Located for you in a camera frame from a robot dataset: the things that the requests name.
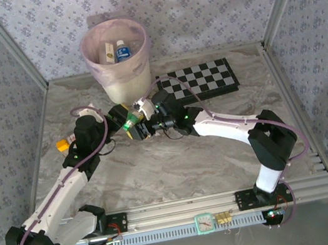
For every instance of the green Sprite bottle yellow cap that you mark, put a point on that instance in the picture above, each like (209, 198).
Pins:
(133, 120)

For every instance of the Pocari Sweat bottle blue label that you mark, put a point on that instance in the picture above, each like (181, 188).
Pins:
(123, 53)

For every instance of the clear bottle plant print label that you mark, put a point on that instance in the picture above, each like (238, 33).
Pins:
(110, 54)

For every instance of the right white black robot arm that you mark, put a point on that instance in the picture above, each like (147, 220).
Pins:
(225, 127)

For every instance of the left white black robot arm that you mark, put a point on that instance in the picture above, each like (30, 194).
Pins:
(53, 196)

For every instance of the white plastic bin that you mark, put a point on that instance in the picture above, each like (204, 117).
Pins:
(129, 87)

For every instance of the pink plastic bin liner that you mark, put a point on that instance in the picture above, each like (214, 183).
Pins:
(141, 66)

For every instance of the yellow toy block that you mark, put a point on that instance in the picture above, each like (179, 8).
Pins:
(63, 145)

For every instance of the black grey chessboard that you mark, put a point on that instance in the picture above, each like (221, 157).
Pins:
(207, 80)

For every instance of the small teal clock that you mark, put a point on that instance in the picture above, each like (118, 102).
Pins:
(205, 224)

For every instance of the yellow terminal block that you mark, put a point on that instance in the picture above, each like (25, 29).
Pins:
(223, 218)

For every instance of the aluminium side rail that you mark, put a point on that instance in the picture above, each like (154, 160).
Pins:
(43, 112)
(282, 82)

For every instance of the aluminium mounting rail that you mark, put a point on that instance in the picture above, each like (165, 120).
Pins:
(182, 209)

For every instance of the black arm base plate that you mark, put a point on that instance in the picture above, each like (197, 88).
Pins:
(120, 223)
(244, 200)

